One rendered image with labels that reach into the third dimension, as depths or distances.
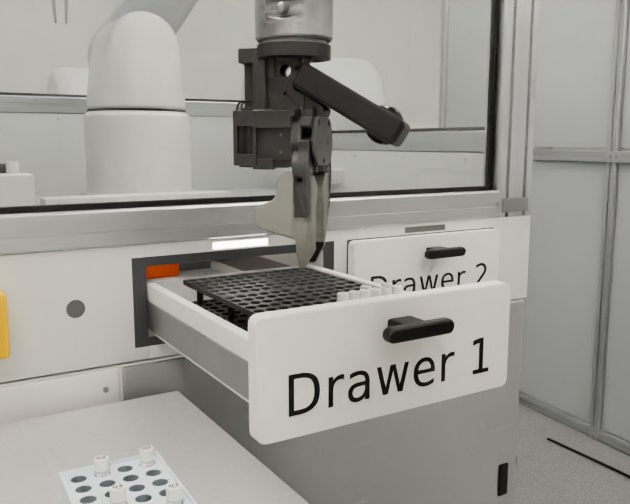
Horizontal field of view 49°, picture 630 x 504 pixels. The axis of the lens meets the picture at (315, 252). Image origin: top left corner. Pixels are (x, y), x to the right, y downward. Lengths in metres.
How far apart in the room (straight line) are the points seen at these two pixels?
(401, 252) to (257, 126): 0.44
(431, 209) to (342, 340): 0.52
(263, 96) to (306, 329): 0.23
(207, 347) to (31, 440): 0.22
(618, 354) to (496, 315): 1.97
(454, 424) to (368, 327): 0.62
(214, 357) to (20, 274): 0.26
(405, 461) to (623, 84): 1.76
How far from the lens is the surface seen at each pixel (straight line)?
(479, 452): 1.30
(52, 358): 0.88
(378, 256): 1.02
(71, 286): 0.86
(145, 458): 0.64
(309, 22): 0.67
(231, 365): 0.67
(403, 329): 0.61
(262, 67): 0.69
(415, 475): 1.21
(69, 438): 0.80
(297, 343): 0.59
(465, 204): 1.15
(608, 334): 2.70
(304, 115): 0.66
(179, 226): 0.90
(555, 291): 2.85
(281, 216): 0.67
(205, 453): 0.74
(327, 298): 0.77
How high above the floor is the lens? 1.07
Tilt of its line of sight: 9 degrees down
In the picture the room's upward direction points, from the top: straight up
